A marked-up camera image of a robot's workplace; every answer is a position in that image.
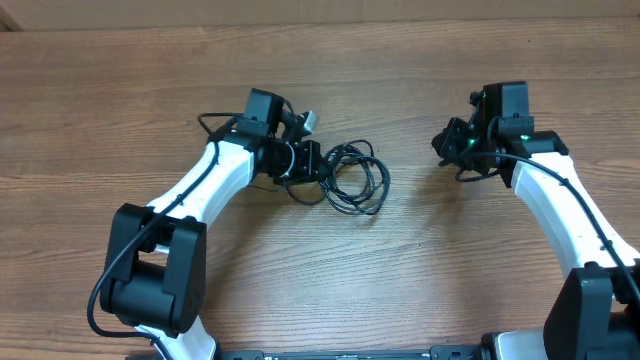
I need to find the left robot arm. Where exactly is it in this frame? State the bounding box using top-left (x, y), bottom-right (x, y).
top-left (87, 89), bottom-right (329, 359)

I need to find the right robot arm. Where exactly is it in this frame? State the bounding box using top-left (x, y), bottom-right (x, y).
top-left (429, 81), bottom-right (639, 360)

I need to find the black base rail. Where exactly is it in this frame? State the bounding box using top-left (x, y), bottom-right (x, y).
top-left (213, 340), bottom-right (498, 360)

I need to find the black USB cable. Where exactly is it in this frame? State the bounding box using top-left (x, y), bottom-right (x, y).
top-left (282, 139), bottom-right (392, 217)

